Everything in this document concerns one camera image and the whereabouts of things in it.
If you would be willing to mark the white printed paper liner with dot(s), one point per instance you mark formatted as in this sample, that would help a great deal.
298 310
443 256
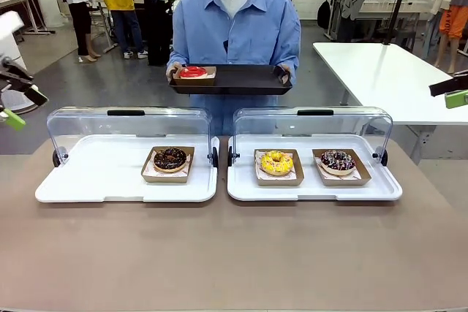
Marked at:
150 172
260 173
329 174

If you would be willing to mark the white background work table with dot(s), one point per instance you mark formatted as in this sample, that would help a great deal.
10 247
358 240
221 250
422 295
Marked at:
380 7

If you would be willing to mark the clear display case lid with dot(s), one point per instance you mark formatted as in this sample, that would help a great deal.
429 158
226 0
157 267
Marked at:
329 125
91 125

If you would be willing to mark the white display case tray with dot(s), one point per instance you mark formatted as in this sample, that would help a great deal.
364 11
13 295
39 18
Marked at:
91 180
311 191

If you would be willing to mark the person's right hand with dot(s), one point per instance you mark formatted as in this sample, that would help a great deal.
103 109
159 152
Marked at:
172 71

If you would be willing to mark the red glazed donut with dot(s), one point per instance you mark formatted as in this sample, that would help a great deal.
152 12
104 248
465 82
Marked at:
194 72

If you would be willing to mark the black lid hinge knob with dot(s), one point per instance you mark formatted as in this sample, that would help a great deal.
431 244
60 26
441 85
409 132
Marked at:
230 156
215 158
383 157
57 158

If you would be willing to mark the person's left forearm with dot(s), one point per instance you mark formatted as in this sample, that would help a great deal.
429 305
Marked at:
291 58

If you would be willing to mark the yellow glazed donut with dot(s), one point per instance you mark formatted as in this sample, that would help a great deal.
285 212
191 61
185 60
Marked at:
268 166

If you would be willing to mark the person's right forearm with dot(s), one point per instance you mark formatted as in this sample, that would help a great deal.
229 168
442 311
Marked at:
179 58

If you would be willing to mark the grey round stand base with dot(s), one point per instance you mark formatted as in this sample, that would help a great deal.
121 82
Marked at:
18 102

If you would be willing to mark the person in blue shirt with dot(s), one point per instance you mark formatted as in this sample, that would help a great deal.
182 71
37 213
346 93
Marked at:
234 34

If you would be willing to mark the chocolate donut with nut bits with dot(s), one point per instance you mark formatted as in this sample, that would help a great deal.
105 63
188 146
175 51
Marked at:
170 160

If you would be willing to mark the chocolate donut with coloured sprinkles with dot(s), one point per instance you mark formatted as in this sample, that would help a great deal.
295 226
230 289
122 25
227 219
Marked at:
338 166

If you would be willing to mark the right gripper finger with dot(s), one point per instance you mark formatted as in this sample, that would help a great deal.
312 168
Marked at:
457 101
449 85

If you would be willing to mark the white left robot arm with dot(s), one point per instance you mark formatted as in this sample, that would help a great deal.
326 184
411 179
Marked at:
9 49

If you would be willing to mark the black camera pole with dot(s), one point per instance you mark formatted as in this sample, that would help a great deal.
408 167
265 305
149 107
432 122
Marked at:
396 8

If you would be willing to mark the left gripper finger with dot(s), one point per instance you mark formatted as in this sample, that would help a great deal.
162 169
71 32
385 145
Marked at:
12 120
36 96

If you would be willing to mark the yellow donut in paper tray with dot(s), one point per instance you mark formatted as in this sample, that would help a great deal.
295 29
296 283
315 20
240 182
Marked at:
279 181

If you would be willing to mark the sprinkled chocolate donut in tray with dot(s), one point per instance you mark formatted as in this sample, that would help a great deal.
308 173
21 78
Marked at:
347 181

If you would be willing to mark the black serving tray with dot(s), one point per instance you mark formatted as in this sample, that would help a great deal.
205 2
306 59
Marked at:
248 80

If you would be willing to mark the person's left hand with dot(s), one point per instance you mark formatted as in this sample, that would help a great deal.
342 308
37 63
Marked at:
283 74

